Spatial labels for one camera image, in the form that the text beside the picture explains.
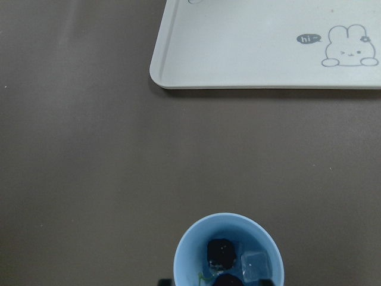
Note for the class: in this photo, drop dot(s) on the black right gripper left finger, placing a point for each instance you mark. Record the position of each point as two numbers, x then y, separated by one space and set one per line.
165 282

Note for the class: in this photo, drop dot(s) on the blue plastic cup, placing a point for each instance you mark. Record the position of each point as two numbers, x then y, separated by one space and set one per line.
190 261

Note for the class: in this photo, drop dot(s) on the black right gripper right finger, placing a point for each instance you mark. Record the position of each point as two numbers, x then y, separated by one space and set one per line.
265 282

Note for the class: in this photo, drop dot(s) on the cream rabbit tray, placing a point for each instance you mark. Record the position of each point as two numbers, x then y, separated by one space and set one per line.
268 44

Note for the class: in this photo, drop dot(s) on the clear ice cube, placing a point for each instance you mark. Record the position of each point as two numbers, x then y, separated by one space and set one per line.
255 266

